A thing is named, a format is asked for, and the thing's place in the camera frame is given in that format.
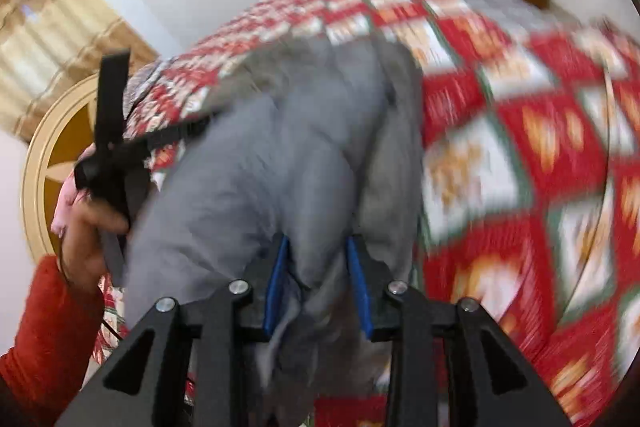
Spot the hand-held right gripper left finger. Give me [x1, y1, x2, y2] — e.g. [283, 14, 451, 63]
[55, 234, 292, 427]

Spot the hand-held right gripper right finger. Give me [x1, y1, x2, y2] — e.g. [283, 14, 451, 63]
[346, 237, 573, 427]

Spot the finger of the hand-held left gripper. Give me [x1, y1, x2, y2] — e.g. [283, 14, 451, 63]
[124, 118, 212, 158]

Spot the large grey garment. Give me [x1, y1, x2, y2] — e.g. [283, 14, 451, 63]
[117, 34, 426, 427]

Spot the person's left forearm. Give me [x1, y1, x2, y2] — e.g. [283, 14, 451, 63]
[0, 254, 107, 427]

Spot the person's left hand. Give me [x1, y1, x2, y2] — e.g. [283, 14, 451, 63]
[59, 199, 131, 294]

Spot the pink cloth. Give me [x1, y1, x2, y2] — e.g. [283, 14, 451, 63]
[51, 184, 83, 235]

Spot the cream gold headboard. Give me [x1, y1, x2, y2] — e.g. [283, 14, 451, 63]
[20, 74, 128, 268]

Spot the beige curtain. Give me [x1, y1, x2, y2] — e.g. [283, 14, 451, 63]
[0, 0, 162, 142]

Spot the red checkered bed blanket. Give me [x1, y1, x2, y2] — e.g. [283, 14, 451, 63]
[95, 0, 640, 427]

